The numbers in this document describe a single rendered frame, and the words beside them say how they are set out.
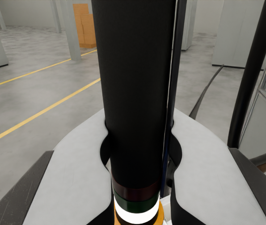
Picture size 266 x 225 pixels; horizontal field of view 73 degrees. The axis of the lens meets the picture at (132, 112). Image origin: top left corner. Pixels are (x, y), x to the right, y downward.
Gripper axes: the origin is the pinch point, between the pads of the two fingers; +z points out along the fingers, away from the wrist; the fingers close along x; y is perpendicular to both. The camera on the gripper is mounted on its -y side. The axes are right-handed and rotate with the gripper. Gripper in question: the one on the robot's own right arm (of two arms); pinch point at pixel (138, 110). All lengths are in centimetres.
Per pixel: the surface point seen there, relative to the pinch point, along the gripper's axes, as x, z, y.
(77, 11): -215, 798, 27
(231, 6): 234, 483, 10
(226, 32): 236, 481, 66
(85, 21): -185, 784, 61
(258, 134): 88, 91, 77
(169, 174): 6.6, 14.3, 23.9
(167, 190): 6.5, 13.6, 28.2
